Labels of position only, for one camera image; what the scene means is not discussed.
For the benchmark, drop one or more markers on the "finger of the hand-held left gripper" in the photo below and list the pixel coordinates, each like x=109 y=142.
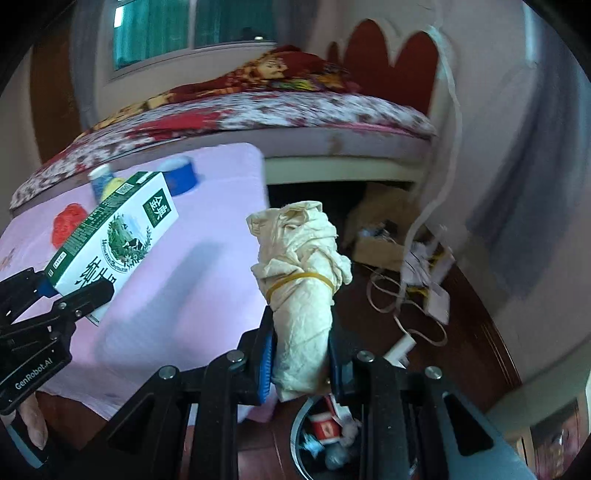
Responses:
x=83 y=297
x=23 y=284

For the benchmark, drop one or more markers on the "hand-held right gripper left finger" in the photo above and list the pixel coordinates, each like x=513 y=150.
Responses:
x=265 y=364

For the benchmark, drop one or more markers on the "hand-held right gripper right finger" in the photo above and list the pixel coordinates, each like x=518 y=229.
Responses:
x=337 y=369

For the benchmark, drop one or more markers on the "red paper cup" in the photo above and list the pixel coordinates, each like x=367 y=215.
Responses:
x=323 y=427

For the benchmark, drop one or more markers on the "cream cloth bundle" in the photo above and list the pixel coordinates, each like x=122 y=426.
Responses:
x=300 y=314

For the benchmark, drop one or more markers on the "red plastic bag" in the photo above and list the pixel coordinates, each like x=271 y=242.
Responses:
x=69 y=226

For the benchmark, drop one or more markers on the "green milk carton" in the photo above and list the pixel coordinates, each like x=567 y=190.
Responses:
x=120 y=230

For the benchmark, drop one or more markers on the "black bucket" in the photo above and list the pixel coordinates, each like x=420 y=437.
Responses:
x=298 y=457

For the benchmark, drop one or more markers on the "patterned blue paper cup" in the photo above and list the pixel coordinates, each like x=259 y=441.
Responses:
x=99 y=182

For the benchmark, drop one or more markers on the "plain blue paper cup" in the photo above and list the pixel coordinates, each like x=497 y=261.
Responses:
x=180 y=177

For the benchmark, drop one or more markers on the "person's left hand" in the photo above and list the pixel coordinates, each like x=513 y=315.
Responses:
x=36 y=422

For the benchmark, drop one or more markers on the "white power strip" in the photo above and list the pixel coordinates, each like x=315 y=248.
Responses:
x=401 y=346

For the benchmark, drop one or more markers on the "pink floral tablecloth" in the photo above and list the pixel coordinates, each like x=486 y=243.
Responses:
x=184 y=277

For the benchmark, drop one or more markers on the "cardboard box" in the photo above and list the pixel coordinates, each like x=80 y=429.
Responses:
x=378 y=249

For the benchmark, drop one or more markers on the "brown wooden door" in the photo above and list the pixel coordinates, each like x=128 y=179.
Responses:
x=51 y=92

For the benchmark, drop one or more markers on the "bed with floral quilt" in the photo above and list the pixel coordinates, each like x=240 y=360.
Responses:
x=277 y=110

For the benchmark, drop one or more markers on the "grey tied curtain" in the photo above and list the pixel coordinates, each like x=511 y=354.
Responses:
x=531 y=184

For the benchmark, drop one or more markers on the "window with green curtain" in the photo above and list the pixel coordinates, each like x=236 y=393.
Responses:
x=152 y=27

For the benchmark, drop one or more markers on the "colourful pillow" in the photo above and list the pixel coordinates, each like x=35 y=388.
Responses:
x=314 y=82

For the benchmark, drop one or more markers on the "red patterned blanket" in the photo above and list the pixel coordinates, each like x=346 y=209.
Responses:
x=258 y=69

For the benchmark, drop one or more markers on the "red and white headboard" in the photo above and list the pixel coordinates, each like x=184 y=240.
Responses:
x=369 y=60

